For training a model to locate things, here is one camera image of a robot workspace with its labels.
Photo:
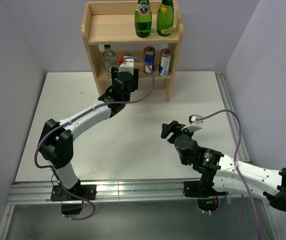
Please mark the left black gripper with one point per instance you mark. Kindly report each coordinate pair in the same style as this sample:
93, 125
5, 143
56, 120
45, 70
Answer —
134, 80

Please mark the aluminium frame rail front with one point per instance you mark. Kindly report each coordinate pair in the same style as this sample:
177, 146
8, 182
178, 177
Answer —
36, 193

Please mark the silver Red Bull can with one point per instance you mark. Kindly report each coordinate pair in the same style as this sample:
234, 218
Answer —
164, 63

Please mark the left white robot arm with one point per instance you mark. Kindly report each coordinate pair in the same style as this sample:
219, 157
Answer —
57, 137

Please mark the green bottle red label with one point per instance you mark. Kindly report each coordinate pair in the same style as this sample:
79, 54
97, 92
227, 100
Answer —
143, 19

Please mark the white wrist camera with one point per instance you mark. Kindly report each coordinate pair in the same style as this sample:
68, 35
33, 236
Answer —
195, 123
126, 64

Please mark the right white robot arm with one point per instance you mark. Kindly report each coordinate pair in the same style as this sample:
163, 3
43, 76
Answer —
220, 174

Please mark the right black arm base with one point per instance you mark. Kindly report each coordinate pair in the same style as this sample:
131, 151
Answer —
209, 201

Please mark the clear bottle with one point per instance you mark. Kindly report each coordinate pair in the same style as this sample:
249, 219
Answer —
127, 54
109, 59

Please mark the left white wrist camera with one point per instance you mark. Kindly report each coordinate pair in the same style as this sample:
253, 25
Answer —
126, 64

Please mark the wooden two-tier shelf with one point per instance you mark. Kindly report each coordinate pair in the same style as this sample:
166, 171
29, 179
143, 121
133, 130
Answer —
112, 22

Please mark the green bottle yellow label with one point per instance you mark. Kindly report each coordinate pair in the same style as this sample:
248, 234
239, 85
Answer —
165, 18

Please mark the blue Red Bull can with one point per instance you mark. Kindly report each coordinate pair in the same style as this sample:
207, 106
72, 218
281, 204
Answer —
149, 56

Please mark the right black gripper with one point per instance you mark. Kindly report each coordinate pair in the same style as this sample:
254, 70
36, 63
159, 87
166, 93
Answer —
174, 127

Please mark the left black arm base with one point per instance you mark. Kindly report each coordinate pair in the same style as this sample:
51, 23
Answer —
73, 200

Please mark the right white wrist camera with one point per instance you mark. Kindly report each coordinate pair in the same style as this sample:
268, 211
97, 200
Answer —
195, 123

